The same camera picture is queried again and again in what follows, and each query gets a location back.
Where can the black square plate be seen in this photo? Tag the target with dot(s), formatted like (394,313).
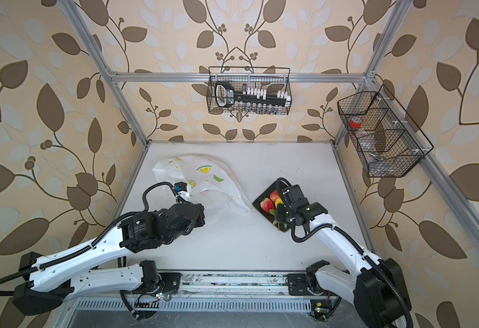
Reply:
(282,227)

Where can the aluminium rail frame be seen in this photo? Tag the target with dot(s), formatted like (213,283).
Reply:
(218,283)

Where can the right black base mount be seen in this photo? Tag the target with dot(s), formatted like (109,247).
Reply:
(300,285)

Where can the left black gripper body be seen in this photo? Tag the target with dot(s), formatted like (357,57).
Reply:
(198,221)

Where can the back black wire basket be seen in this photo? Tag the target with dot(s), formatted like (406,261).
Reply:
(272,78)

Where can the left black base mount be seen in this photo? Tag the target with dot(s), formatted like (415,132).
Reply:
(165,282)

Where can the red fake strawberry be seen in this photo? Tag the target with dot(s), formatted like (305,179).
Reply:
(274,196)

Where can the right black wire basket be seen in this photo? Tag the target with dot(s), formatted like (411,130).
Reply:
(395,143)

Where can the white plastic bag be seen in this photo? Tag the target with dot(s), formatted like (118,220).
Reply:
(209,182)

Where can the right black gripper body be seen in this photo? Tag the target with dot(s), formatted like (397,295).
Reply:
(285,213)

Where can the black wire basket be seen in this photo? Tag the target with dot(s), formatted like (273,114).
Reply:
(272,78)
(395,143)

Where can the peach fake fruit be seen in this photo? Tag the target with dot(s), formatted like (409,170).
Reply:
(268,206)

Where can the yellow fake fruit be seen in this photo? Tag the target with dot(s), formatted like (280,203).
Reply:
(278,202)

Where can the red capped clear bottle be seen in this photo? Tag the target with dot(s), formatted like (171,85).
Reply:
(356,126)

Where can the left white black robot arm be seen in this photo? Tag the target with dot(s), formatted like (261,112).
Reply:
(44,283)

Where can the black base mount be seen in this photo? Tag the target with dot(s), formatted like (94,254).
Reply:
(300,285)
(165,282)

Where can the black socket tool set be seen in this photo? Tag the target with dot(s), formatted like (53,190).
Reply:
(226,97)

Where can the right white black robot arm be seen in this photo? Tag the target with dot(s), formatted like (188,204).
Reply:
(375,287)

